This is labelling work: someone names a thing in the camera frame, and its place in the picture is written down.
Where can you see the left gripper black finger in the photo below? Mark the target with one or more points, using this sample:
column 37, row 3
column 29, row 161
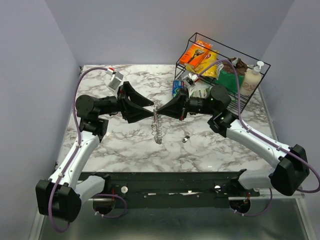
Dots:
column 134, row 96
column 133, row 113

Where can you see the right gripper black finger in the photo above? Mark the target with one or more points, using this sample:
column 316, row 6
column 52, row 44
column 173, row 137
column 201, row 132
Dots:
column 173, row 111
column 175, row 100

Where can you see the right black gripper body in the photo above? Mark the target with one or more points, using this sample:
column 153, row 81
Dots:
column 186, row 105

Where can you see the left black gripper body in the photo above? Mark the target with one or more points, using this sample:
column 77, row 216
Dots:
column 121, row 95

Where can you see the small silver key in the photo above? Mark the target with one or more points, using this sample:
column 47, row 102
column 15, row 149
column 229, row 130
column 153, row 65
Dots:
column 186, row 136

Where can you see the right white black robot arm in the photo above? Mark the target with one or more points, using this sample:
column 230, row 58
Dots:
column 287, row 168

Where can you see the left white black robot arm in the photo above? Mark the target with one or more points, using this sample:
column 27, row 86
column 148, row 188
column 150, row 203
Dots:
column 61, row 196

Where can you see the blue green small box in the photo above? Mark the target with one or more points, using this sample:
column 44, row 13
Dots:
column 177, row 85

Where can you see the green white snack packet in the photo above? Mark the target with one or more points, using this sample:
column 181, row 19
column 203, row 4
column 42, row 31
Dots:
column 197, row 88

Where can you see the orange razor box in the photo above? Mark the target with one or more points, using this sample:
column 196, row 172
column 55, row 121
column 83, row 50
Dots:
column 195, row 54

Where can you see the green brown paper bag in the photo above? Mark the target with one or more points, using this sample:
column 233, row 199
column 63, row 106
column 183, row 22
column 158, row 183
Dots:
column 226, row 76

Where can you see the cream pump lotion bottle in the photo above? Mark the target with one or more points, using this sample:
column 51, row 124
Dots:
column 252, row 77

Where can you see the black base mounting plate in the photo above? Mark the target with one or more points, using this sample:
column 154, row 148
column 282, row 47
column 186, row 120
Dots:
column 157, row 178

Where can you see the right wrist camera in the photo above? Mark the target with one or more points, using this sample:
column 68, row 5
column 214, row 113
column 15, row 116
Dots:
column 191, row 77

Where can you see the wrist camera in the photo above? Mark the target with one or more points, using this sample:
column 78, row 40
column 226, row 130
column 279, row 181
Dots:
column 191, row 77
column 115, row 80

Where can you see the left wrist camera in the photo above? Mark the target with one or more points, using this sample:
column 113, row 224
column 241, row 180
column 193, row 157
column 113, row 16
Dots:
column 115, row 80

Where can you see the black wire shelf rack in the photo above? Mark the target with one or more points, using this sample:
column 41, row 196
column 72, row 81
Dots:
column 221, row 52

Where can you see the aluminium extrusion rail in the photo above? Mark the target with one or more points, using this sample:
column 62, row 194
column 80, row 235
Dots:
column 184, row 190

